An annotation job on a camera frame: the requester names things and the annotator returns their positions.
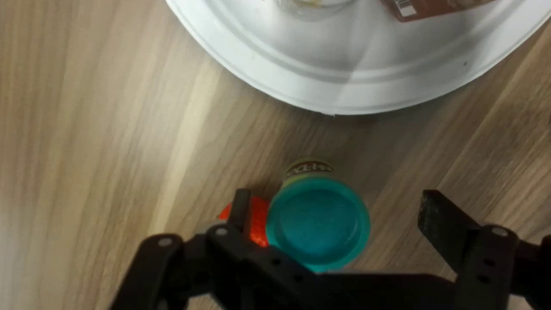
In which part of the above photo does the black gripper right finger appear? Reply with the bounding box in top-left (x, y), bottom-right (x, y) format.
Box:
top-left (415, 188), bottom-right (551, 310)

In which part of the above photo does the spice bottle with orange lid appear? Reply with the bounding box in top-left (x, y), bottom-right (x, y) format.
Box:
top-left (381, 0), bottom-right (496, 24)

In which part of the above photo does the tub with teal lid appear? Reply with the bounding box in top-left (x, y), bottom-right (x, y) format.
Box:
top-left (263, 158), bottom-right (372, 275)

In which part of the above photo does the red round object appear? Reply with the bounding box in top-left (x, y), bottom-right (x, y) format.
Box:
top-left (217, 195), bottom-right (272, 250)

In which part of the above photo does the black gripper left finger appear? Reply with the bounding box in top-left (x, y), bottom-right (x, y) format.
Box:
top-left (112, 188), bottom-right (263, 310)

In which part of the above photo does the white paper plate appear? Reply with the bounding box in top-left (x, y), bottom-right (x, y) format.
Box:
top-left (165, 0), bottom-right (551, 117)

